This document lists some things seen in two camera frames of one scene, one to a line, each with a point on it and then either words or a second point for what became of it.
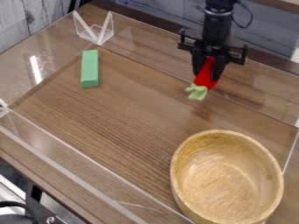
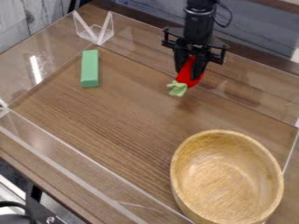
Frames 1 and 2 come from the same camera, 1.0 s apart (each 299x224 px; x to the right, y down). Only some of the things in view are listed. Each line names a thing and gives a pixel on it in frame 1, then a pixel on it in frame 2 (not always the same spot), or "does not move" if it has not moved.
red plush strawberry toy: (203, 82) -> (183, 80)
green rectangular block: (89, 69) does not move
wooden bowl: (227, 178) does not move
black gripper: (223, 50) -> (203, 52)
